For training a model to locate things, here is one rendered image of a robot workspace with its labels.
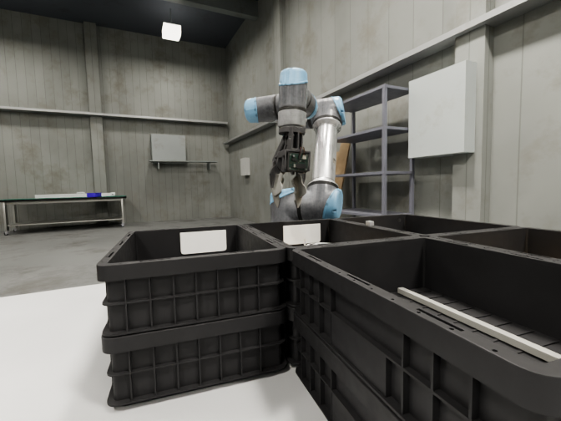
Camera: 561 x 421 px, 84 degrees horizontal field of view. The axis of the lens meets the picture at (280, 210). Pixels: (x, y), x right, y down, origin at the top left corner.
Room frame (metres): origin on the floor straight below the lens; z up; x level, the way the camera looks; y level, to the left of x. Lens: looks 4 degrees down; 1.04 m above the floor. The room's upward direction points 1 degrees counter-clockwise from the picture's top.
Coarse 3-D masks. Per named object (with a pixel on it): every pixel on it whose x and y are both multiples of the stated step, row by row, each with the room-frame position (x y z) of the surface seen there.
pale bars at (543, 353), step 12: (420, 300) 0.53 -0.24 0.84; (432, 300) 0.51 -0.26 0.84; (444, 312) 0.48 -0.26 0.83; (456, 312) 0.46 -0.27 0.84; (468, 324) 0.44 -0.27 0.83; (480, 324) 0.42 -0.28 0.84; (504, 336) 0.39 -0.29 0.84; (516, 336) 0.39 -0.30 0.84; (528, 348) 0.36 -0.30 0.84; (540, 348) 0.35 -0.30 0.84; (552, 360) 0.34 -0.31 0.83
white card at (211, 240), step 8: (184, 232) 0.85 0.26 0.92; (192, 232) 0.85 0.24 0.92; (200, 232) 0.86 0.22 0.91; (208, 232) 0.87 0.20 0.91; (216, 232) 0.87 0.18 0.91; (224, 232) 0.88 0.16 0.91; (184, 240) 0.85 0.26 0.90; (192, 240) 0.85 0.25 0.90; (200, 240) 0.86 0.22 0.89; (208, 240) 0.87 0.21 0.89; (216, 240) 0.87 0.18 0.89; (224, 240) 0.88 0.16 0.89; (184, 248) 0.85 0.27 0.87; (192, 248) 0.85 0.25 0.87; (200, 248) 0.86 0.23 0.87; (208, 248) 0.87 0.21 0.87; (216, 248) 0.87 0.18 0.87; (224, 248) 0.88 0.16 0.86
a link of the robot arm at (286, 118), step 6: (282, 114) 0.83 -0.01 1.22; (288, 114) 0.82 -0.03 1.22; (294, 114) 0.82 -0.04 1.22; (300, 114) 0.82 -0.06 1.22; (282, 120) 0.83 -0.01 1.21; (288, 120) 0.82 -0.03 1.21; (294, 120) 0.82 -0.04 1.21; (300, 120) 0.82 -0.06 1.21; (306, 120) 0.86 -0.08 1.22; (282, 126) 0.83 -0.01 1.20; (288, 126) 0.82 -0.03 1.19; (300, 126) 0.83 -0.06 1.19
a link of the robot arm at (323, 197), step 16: (336, 96) 1.28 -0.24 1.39; (320, 112) 1.26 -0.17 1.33; (336, 112) 1.25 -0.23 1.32; (320, 128) 1.24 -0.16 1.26; (336, 128) 1.25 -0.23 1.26; (320, 144) 1.20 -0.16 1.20; (320, 160) 1.17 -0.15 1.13; (320, 176) 1.13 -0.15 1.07; (320, 192) 1.09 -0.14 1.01; (336, 192) 1.07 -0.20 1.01; (304, 208) 1.09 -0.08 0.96; (320, 208) 1.07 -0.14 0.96; (336, 208) 1.06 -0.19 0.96
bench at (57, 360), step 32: (96, 288) 1.05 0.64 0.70; (0, 320) 0.80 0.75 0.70; (32, 320) 0.80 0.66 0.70; (64, 320) 0.79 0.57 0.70; (96, 320) 0.79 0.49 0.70; (0, 352) 0.64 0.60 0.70; (32, 352) 0.64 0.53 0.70; (64, 352) 0.63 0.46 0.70; (96, 352) 0.63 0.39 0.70; (0, 384) 0.53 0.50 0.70; (32, 384) 0.52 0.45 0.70; (64, 384) 0.52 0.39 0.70; (96, 384) 0.52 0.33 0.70; (224, 384) 0.51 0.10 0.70; (256, 384) 0.51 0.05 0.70; (288, 384) 0.51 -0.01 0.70; (0, 416) 0.45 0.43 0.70; (32, 416) 0.45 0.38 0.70; (64, 416) 0.44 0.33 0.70; (96, 416) 0.44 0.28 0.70; (128, 416) 0.44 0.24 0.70; (160, 416) 0.44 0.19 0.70; (192, 416) 0.44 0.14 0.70; (224, 416) 0.44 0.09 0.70; (256, 416) 0.44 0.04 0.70; (288, 416) 0.43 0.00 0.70; (320, 416) 0.43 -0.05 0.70
